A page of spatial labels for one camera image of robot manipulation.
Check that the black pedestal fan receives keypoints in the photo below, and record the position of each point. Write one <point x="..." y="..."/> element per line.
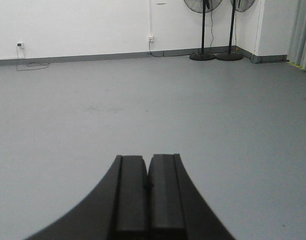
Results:
<point x="202" y="7"/>
<point x="240" y="6"/>

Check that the black pedestal fan left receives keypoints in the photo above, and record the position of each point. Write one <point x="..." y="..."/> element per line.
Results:
<point x="202" y="7"/>

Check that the black pedestal fan right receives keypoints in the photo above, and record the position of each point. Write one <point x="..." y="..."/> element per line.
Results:
<point x="240" y="6"/>

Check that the grey curtain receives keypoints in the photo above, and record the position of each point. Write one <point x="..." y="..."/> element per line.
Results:
<point x="297" y="47"/>

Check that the white wall socket with plug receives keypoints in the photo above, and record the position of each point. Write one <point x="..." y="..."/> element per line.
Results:
<point x="20" y="45"/>

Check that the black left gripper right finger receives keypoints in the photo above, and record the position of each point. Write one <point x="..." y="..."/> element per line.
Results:
<point x="177" y="210"/>

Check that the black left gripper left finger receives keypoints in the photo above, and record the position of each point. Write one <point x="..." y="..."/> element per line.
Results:
<point x="116" y="209"/>

